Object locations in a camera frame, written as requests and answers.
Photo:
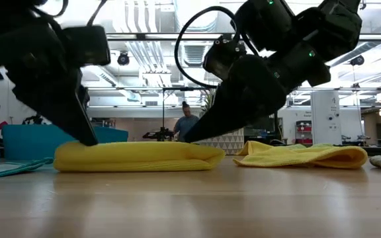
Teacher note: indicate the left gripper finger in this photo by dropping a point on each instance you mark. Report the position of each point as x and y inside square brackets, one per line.
[58, 109]
[85, 97]

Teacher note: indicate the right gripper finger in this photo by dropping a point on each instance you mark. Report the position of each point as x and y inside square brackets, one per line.
[243, 99]

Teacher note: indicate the yellow microfiber towel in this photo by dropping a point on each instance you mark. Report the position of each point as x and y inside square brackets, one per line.
[309, 155]
[137, 155]

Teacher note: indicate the teal plastic bin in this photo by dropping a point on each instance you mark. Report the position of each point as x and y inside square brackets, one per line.
[28, 139]

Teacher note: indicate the succulent in patterned pot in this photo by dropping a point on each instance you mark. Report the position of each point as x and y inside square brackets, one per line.
[230, 142]

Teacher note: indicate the black ceiling spotlight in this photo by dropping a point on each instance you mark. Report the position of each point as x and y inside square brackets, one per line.
[123, 59]
[356, 60]

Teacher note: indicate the white cabinet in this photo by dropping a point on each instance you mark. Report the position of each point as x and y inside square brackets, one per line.
[326, 119]

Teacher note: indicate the person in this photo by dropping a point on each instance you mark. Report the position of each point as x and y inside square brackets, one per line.
[185, 125]

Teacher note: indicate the red storage shelf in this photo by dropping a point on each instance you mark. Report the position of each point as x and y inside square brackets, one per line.
[303, 132]

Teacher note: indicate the light blue teal-edged towel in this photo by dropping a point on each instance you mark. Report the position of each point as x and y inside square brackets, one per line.
[8, 168]

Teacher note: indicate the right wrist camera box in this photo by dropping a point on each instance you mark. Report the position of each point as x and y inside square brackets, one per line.
[223, 56]

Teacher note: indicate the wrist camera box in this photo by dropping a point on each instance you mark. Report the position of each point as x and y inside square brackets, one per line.
[223, 56]
[88, 46]

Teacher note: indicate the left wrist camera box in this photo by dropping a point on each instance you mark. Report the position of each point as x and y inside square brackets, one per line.
[88, 46]

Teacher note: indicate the silver ventilation duct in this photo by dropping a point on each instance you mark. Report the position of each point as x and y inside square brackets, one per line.
[195, 54]

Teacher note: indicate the black background frame stand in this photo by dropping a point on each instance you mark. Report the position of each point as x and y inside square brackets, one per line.
[163, 109]

